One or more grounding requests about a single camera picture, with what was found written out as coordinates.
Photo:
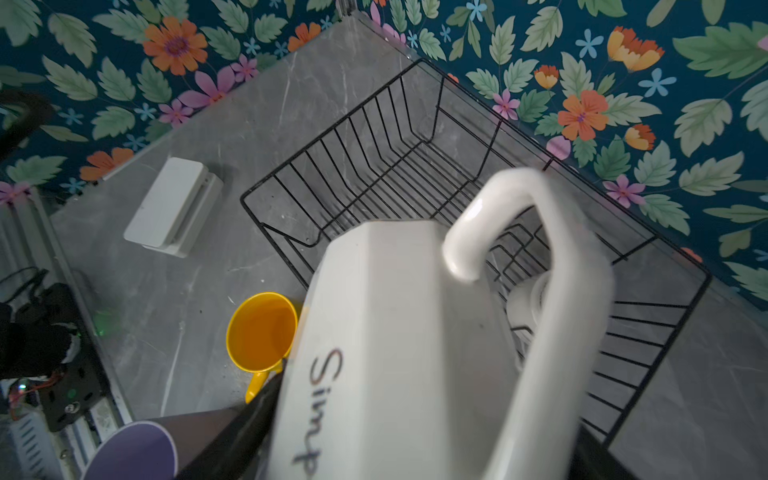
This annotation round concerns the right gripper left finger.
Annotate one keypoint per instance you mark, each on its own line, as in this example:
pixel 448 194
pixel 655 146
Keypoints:
pixel 230 453

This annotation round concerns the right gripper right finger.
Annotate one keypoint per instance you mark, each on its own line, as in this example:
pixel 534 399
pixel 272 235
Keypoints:
pixel 592 461

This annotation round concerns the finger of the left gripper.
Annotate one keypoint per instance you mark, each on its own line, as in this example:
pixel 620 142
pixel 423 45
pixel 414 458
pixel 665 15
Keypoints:
pixel 36 110

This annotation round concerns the yellow plastic mug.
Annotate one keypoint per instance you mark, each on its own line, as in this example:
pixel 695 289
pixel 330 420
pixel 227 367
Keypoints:
pixel 260 336

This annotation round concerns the white mug red interior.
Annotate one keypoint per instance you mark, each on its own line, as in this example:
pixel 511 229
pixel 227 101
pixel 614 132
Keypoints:
pixel 525 306

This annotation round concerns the cream white octagonal mug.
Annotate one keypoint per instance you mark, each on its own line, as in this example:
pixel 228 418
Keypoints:
pixel 405 367

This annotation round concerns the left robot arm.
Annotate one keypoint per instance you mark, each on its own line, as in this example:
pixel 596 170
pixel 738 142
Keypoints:
pixel 30 349

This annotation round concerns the lilac plastic cup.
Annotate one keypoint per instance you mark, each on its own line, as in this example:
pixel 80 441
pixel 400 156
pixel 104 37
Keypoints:
pixel 141 450

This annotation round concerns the white box left side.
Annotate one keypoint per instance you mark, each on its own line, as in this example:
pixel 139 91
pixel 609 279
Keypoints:
pixel 174 211

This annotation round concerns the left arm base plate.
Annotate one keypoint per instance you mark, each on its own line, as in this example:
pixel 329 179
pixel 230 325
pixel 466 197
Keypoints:
pixel 78 387

